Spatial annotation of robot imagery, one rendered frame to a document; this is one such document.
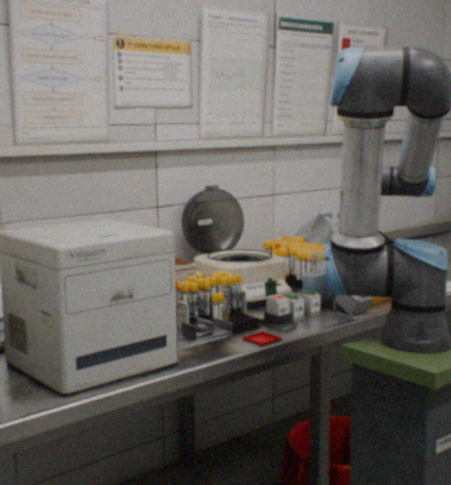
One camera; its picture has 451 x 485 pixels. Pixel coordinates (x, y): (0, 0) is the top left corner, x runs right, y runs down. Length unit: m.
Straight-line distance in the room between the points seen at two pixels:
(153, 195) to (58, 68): 0.49
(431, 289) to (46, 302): 0.80
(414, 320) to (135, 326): 0.60
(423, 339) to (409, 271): 0.15
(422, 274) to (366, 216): 0.17
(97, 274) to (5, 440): 0.35
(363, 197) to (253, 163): 1.04
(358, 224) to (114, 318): 0.55
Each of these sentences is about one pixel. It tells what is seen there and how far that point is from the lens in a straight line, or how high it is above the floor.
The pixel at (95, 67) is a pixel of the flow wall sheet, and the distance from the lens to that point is 2.13.
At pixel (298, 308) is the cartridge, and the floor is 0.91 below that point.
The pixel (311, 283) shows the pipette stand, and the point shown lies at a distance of 2.00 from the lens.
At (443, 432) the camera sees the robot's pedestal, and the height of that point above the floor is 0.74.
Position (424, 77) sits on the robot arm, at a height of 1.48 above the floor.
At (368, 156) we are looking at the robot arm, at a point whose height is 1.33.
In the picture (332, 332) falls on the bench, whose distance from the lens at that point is 1.87.
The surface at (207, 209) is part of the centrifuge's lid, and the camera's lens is 2.34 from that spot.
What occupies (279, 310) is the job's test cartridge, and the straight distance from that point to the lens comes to 1.83.
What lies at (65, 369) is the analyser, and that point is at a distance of 1.43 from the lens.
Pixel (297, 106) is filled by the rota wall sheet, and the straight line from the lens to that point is 2.66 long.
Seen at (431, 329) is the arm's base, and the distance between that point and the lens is 1.61.
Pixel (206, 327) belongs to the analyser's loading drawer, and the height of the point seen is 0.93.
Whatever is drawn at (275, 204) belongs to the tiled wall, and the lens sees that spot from 2.61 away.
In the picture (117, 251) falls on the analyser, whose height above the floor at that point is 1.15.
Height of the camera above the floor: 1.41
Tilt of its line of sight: 10 degrees down
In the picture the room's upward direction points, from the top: 1 degrees counter-clockwise
